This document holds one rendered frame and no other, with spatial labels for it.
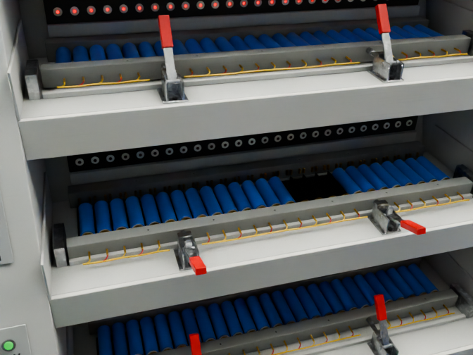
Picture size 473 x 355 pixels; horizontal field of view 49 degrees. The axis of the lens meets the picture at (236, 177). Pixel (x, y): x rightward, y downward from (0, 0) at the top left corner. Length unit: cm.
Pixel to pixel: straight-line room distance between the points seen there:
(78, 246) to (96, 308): 7
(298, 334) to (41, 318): 36
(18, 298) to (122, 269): 11
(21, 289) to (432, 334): 58
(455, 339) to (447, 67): 40
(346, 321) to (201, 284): 26
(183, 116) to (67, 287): 23
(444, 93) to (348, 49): 13
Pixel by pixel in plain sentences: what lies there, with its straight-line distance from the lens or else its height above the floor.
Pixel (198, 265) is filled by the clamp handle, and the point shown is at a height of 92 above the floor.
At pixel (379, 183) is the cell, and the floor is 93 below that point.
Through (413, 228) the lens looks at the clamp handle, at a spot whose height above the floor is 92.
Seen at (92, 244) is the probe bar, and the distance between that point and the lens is 63.
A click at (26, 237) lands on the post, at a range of 58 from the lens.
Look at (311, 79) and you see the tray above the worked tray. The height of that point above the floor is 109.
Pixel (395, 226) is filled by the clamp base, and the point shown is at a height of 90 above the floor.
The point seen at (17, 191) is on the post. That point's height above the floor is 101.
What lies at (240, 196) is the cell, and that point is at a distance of 70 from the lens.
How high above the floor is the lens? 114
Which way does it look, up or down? 15 degrees down
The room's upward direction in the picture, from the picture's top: 4 degrees counter-clockwise
